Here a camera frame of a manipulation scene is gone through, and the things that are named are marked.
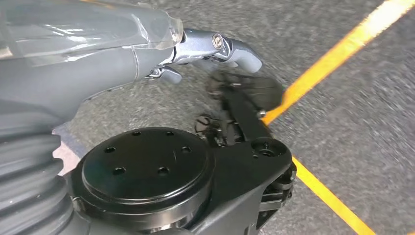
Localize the dark round robot joint disc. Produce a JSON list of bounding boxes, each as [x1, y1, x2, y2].
[[71, 127, 217, 228]]

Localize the yellow floor tape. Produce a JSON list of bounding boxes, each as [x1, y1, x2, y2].
[[261, 0, 415, 235]]

